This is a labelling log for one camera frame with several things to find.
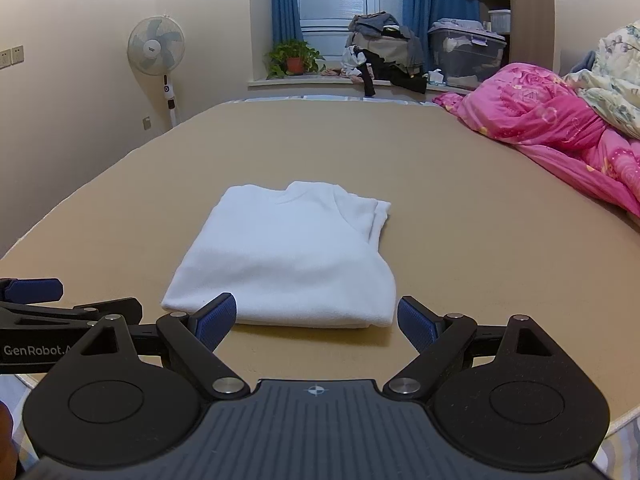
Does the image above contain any person's left forearm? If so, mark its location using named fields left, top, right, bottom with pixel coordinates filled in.
left=0, top=402, right=19, bottom=467

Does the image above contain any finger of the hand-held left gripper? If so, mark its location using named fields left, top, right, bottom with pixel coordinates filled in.
left=0, top=277, right=65, bottom=305
left=0, top=297, right=144, bottom=331

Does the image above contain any cream floral quilt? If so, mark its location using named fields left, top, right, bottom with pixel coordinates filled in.
left=564, top=20, right=640, bottom=141

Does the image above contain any beige mattress pad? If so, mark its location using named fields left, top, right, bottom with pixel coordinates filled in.
left=0, top=97, right=640, bottom=441

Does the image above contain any clear plastic storage box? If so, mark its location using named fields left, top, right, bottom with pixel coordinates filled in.
left=427, top=19, right=509, bottom=91

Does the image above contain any white standing fan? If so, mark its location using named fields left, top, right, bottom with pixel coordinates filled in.
left=127, top=16, right=187, bottom=129

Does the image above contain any white window sill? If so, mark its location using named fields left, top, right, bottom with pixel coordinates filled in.
left=246, top=70, right=451, bottom=93

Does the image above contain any pile of dark clothes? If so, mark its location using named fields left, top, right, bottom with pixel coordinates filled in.
left=341, top=11, right=429, bottom=98

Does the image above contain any potted green plant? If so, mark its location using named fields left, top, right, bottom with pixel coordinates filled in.
left=265, top=40, right=327, bottom=80

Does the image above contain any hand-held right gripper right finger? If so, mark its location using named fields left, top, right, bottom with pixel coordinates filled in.
left=382, top=296, right=556, bottom=402

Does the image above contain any white plastic basket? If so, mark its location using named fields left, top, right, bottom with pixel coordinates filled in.
left=487, top=9, right=512, bottom=35

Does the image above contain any pink floral quilt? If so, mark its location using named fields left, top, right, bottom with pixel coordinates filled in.
left=432, top=62, right=640, bottom=219

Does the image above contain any white long-sleeve shirt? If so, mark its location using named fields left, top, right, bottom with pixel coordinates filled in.
left=161, top=181, right=397, bottom=330

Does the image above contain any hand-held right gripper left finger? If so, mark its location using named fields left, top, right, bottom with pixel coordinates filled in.
left=75, top=291, right=251, bottom=402

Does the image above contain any striped bed sheet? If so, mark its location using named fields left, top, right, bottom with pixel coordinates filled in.
left=0, top=92, right=640, bottom=480

